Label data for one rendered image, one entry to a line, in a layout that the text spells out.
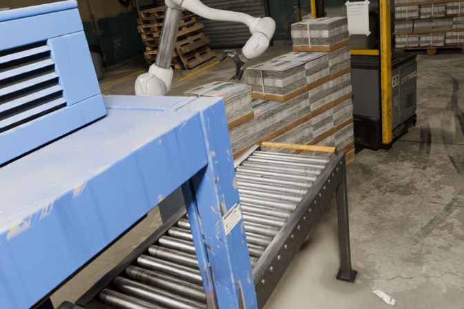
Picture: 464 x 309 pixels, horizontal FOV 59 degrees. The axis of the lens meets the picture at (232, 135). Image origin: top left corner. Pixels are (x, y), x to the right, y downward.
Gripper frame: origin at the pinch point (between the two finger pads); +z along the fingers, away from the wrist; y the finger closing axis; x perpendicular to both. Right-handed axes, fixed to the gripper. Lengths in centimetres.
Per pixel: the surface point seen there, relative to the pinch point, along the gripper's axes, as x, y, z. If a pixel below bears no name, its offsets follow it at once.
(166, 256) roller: -107, 70, -50
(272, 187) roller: -46, 70, -49
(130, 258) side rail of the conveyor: -118, 65, -43
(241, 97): 4.0, 19.7, 4.0
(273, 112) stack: 34, 37, 16
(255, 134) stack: 13, 45, 19
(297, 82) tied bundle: 63, 25, 10
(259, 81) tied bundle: 46, 11, 27
